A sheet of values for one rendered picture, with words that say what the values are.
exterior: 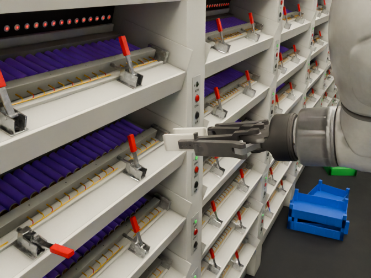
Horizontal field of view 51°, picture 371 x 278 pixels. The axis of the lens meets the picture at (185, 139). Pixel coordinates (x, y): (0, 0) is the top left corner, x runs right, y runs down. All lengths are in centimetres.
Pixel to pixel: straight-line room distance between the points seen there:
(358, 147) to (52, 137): 42
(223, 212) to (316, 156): 84
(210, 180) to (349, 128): 70
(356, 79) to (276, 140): 18
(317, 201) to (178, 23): 178
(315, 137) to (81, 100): 36
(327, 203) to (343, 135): 190
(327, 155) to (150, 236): 51
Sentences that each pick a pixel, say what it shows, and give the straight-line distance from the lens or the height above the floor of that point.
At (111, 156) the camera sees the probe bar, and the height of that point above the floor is 98.
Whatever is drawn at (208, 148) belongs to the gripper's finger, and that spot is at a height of 106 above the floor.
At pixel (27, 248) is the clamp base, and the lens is 62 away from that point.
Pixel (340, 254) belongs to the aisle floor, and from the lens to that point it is 224.
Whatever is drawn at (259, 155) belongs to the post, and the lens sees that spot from 165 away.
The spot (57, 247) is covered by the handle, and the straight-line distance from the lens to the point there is 59.
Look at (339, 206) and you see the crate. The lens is 245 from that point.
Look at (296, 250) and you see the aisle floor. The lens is 220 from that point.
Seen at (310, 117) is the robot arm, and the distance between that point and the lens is 58.
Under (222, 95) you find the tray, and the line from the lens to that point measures 128.
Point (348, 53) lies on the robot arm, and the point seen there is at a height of 123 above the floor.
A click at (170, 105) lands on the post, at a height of 104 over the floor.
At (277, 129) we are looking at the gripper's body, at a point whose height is 110.
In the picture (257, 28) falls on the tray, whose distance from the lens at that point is 151.
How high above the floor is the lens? 130
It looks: 22 degrees down
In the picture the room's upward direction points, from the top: straight up
